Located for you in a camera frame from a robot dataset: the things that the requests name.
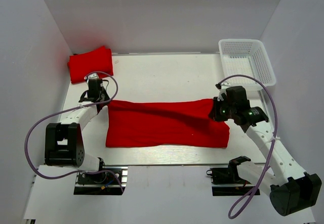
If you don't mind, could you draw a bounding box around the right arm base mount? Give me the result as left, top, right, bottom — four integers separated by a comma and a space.
206, 167, 254, 197

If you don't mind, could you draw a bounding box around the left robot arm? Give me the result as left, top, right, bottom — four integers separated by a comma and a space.
45, 78, 110, 183

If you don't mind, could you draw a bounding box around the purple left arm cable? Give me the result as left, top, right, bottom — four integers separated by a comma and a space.
24, 71, 125, 194

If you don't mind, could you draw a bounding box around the folded red t shirt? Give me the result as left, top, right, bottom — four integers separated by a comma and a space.
67, 46, 113, 84

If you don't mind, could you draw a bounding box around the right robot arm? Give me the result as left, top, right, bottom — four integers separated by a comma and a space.
209, 86, 322, 216

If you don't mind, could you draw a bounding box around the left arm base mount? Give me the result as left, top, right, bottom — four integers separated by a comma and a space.
73, 166, 128, 196

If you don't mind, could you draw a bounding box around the red t shirt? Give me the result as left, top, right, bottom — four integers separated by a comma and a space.
105, 99, 230, 148
67, 46, 113, 84

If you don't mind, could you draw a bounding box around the white plastic basket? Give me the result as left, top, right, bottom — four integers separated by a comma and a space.
218, 38, 276, 92

